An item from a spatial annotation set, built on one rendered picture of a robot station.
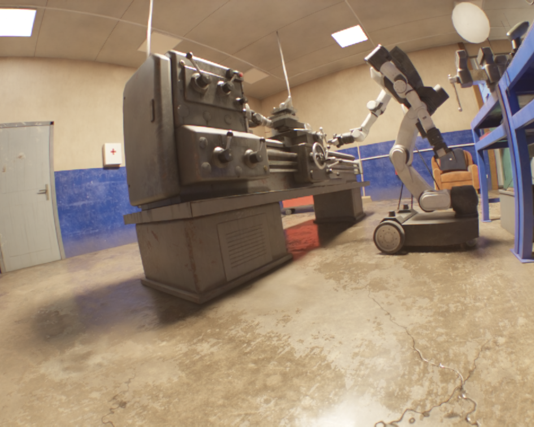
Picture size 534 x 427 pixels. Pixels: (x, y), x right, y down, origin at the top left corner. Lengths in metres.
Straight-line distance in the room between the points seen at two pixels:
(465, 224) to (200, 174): 1.42
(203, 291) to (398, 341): 0.86
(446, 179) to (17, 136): 7.26
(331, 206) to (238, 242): 2.10
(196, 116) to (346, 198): 2.30
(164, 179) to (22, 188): 3.34
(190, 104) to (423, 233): 1.47
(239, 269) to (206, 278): 0.22
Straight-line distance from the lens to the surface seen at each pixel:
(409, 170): 1.70
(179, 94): 1.34
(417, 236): 1.57
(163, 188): 1.16
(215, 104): 1.45
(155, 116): 1.24
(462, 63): 1.58
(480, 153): 2.43
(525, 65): 1.12
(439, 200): 1.64
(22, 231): 4.21
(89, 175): 4.43
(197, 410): 0.63
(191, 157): 1.13
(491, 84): 1.59
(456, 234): 1.56
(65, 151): 4.45
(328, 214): 3.31
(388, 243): 1.58
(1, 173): 4.34
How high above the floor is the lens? 0.44
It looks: 4 degrees down
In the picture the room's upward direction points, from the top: 8 degrees counter-clockwise
